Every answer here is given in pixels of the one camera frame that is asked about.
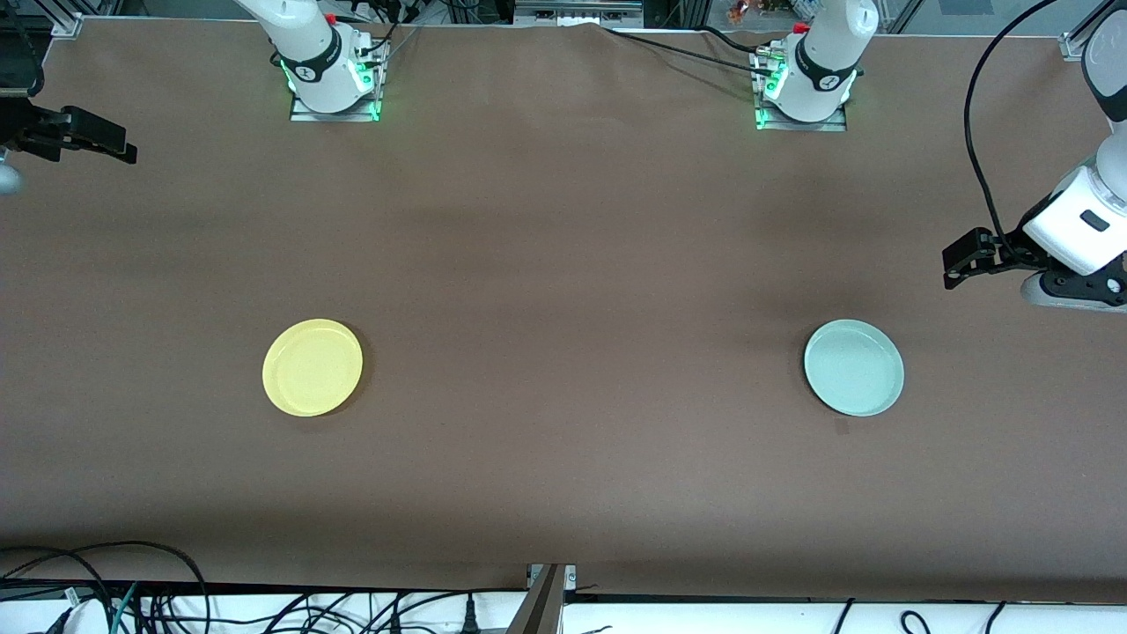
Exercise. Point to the aluminium corner profile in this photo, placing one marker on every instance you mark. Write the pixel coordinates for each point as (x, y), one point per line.
(1070, 46)
(66, 22)

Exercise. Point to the yellow round plate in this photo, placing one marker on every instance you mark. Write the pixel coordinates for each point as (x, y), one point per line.
(313, 368)

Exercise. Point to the small metal bracket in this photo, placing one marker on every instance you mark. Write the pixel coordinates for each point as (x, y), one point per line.
(570, 577)

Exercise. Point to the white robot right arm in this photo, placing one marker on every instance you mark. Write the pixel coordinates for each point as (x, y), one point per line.
(308, 53)

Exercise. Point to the white ledge board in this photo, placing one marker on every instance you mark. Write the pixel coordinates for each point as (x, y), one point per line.
(704, 621)

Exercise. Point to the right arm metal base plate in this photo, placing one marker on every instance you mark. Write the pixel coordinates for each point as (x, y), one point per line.
(304, 113)

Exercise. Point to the small orange object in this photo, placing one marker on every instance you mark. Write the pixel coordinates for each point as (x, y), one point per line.
(738, 11)

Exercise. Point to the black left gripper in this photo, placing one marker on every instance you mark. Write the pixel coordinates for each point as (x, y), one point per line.
(1010, 247)

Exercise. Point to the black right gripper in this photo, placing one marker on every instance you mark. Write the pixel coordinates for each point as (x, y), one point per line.
(25, 126)

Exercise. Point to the brown table cover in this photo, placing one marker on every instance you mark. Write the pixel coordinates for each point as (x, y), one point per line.
(563, 458)

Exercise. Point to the pale green round plate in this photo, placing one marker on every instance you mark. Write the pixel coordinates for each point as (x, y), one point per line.
(854, 368)

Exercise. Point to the aluminium profile strut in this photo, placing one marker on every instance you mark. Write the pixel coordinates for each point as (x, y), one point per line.
(539, 612)

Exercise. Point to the grey power strip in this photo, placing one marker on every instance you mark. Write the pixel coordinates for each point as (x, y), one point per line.
(577, 13)

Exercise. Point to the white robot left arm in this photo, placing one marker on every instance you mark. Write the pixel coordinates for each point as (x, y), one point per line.
(823, 62)

